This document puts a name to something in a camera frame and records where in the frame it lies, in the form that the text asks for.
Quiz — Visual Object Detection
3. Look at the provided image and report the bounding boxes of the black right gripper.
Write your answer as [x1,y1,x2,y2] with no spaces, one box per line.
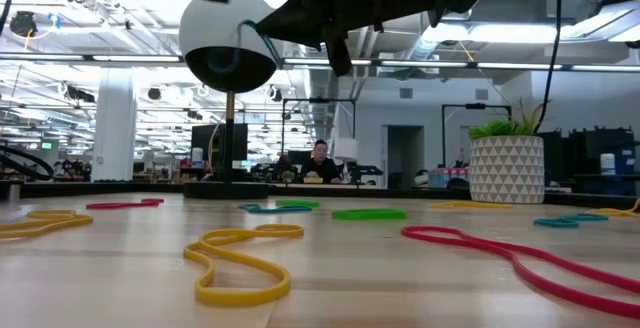
[255,0,384,77]

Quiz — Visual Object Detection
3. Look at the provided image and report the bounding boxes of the green rubber band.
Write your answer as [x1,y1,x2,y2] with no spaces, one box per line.
[274,198,321,210]
[331,208,408,221]

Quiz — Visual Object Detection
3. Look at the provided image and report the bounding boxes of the red rubber band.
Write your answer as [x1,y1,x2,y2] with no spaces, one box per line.
[86,197,165,211]
[400,225,640,320]

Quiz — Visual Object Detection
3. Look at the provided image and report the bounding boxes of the yellow rubber band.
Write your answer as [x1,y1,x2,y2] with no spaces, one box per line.
[0,209,95,242]
[591,199,640,218]
[430,200,512,211]
[183,224,306,309]

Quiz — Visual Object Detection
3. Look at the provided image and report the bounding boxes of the long ceiling light strip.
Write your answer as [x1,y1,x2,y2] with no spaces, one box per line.
[282,58,374,67]
[379,60,469,68]
[474,62,564,71]
[92,54,182,64]

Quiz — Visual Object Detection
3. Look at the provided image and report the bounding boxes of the white globe table lamp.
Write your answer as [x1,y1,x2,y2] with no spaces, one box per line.
[178,0,285,201]

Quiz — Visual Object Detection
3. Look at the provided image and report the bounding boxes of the white lampshade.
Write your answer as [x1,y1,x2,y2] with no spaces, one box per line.
[333,136,360,163]

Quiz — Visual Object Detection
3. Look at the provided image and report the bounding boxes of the person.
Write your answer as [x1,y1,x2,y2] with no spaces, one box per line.
[299,139,344,185]

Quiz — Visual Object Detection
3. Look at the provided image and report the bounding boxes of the black monitor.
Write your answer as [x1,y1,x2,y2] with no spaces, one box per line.
[190,123,250,178]

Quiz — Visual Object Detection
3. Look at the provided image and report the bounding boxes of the small black robot rig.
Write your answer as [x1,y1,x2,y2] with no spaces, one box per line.
[344,162,385,185]

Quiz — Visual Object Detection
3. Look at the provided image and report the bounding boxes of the white round column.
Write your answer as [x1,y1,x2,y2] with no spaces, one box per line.
[91,75,138,183]

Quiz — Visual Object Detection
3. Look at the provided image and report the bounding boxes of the black ceiling device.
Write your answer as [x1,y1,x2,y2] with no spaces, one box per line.
[8,10,39,39]

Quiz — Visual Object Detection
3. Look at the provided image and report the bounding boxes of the pink blue box stack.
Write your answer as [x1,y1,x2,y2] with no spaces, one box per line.
[428,167,472,190]

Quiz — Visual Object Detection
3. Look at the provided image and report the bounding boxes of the green plant in patterned pot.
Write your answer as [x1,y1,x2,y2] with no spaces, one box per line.
[467,98,551,205]

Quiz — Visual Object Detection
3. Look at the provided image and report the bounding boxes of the black cabinets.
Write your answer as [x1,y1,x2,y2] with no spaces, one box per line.
[535,126,640,197]

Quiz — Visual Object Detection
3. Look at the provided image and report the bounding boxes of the silver corrugated duct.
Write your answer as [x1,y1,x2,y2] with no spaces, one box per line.
[298,42,342,159]

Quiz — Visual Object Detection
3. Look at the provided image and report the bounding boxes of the black rig frame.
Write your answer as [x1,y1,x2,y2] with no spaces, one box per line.
[281,97,357,185]
[441,102,513,169]

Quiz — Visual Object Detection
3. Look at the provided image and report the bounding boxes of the black aluminium table frame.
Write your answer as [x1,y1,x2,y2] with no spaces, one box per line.
[0,180,640,213]

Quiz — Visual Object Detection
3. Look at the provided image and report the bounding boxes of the black curved hose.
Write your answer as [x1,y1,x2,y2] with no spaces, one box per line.
[0,146,55,182]

